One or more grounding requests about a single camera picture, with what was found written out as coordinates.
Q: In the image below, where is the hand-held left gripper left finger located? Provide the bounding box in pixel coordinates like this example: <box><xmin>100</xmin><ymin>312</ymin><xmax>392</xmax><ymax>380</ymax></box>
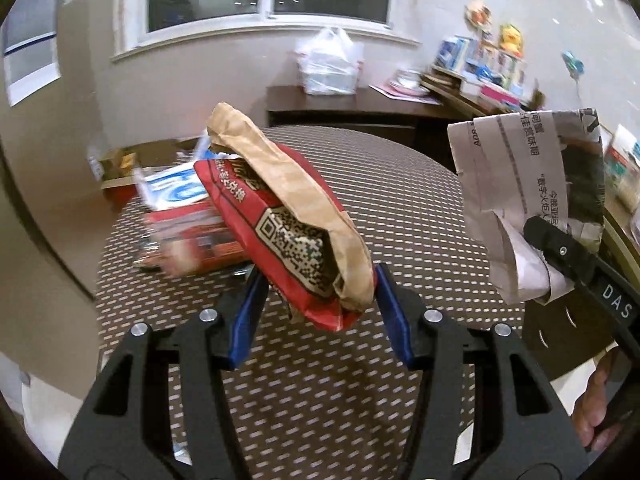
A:
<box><xmin>57</xmin><ymin>267</ymin><xmax>271</xmax><ymax>480</ymax></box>

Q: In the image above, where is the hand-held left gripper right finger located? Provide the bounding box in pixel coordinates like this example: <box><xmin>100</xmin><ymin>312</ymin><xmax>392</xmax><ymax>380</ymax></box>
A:
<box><xmin>372</xmin><ymin>262</ymin><xmax>588</xmax><ymax>480</ymax></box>

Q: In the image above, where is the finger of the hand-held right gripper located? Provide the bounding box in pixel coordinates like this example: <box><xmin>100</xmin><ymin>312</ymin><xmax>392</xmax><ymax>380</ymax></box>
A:
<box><xmin>522</xmin><ymin>216</ymin><xmax>601</xmax><ymax>286</ymax></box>

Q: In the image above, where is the printed paper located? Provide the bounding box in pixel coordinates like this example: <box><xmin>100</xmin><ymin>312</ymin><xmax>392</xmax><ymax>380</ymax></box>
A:
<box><xmin>446</xmin><ymin>107</ymin><xmax>607</xmax><ymax>306</ymax></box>

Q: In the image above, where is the red and brown paper bag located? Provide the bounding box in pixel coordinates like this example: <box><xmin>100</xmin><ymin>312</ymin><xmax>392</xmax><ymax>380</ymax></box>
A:
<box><xmin>192</xmin><ymin>102</ymin><xmax>376</xmax><ymax>333</ymax></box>

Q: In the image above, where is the person's right hand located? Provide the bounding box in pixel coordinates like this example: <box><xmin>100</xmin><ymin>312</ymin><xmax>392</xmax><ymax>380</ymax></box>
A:
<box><xmin>571</xmin><ymin>359</ymin><xmax>615</xmax><ymax>448</ymax></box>

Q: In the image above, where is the red box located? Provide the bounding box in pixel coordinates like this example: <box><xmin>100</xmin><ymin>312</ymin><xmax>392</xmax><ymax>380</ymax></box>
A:
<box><xmin>142</xmin><ymin>200</ymin><xmax>251</xmax><ymax>277</ymax></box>

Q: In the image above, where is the white green box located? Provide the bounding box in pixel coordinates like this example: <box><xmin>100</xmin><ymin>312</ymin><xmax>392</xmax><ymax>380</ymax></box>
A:
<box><xmin>602</xmin><ymin>125</ymin><xmax>640</xmax><ymax>209</ymax></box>

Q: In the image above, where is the round table with patterned cloth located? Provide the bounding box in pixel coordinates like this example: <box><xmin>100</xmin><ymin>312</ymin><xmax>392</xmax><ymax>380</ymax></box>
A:
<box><xmin>92</xmin><ymin>125</ymin><xmax>526</xmax><ymax>480</ymax></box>

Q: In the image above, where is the flattened blue white box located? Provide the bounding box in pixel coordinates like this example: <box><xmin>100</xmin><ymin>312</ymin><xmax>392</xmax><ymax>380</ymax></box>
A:
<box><xmin>135</xmin><ymin>162</ymin><xmax>211</xmax><ymax>211</ymax></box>

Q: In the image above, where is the wooden shelf unit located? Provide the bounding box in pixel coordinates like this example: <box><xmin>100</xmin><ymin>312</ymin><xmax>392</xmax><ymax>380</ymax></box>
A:
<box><xmin>420</xmin><ymin>62</ymin><xmax>536</xmax><ymax>117</ymax></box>

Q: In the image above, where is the row of colourful boxes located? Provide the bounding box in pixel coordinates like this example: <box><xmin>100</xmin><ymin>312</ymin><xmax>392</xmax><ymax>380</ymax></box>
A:
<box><xmin>440</xmin><ymin>35</ymin><xmax>531</xmax><ymax>111</ymax></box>

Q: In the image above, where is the yellow toy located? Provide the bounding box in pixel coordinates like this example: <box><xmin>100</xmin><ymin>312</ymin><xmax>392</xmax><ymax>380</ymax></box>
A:
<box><xmin>500</xmin><ymin>22</ymin><xmax>524</xmax><ymax>56</ymax></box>

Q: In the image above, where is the dark wooden sideboard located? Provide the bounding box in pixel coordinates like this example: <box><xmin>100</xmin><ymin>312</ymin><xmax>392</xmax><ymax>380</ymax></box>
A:
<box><xmin>264</xmin><ymin>84</ymin><xmax>471</xmax><ymax>161</ymax></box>

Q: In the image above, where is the white plate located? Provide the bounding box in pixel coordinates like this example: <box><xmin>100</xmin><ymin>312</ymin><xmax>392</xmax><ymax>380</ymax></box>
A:
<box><xmin>387</xmin><ymin>70</ymin><xmax>431</xmax><ymax>97</ymax></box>

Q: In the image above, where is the pink mat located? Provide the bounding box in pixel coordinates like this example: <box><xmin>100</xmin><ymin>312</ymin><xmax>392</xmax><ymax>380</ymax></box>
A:
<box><xmin>369</xmin><ymin>82</ymin><xmax>443</xmax><ymax>107</ymax></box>

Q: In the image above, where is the white plastic bag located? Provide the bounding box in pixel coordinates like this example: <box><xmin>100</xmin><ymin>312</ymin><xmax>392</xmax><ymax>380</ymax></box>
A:
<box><xmin>295</xmin><ymin>25</ymin><xmax>365</xmax><ymax>97</ymax></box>

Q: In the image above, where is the blue wall hook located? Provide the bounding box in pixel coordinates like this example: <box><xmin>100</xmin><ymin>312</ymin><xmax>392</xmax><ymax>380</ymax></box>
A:
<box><xmin>562</xmin><ymin>50</ymin><xmax>587</xmax><ymax>81</ymax></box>

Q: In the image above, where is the colourful wall decoration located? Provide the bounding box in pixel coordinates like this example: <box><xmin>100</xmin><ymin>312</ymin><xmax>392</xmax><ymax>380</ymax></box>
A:
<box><xmin>465</xmin><ymin>2</ymin><xmax>494</xmax><ymax>29</ymax></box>

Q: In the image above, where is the white blue wall poster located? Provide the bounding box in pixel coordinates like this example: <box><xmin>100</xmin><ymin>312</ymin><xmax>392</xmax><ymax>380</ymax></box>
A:
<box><xmin>0</xmin><ymin>0</ymin><xmax>63</xmax><ymax>108</ymax></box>

